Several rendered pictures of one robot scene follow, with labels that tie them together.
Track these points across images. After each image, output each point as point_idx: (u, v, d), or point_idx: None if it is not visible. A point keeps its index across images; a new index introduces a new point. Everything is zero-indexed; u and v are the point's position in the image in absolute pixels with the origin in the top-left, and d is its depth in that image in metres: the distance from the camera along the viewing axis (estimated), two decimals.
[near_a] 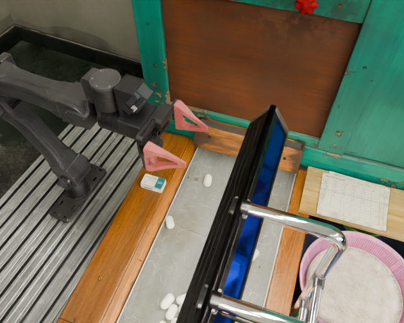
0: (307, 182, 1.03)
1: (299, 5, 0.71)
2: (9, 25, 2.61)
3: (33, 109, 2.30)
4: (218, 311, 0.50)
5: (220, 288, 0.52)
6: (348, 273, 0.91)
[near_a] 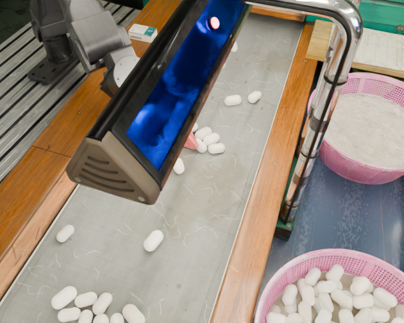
0: (315, 31, 0.92)
1: None
2: None
3: None
4: None
5: None
6: (363, 115, 0.80)
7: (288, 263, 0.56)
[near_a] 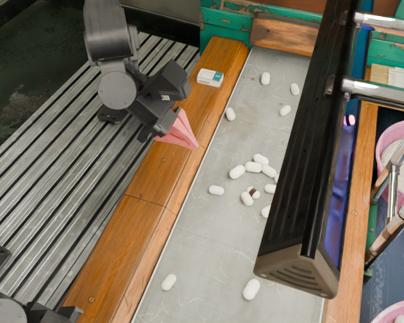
0: (373, 76, 0.97)
1: None
2: None
3: (54, 61, 2.24)
4: (352, 95, 0.44)
5: None
6: None
7: (381, 313, 0.62)
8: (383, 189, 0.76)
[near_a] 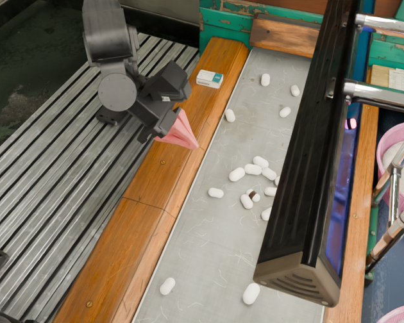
0: (374, 77, 0.96)
1: None
2: None
3: (53, 62, 2.24)
4: (354, 99, 0.43)
5: None
6: None
7: (383, 318, 0.61)
8: (384, 191, 0.76)
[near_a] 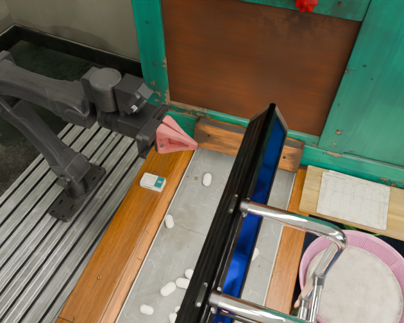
0: (307, 181, 1.02)
1: (299, 3, 0.71)
2: (8, 25, 2.61)
3: None
4: (218, 310, 0.49)
5: (220, 287, 0.52)
6: (348, 273, 0.91)
7: None
8: None
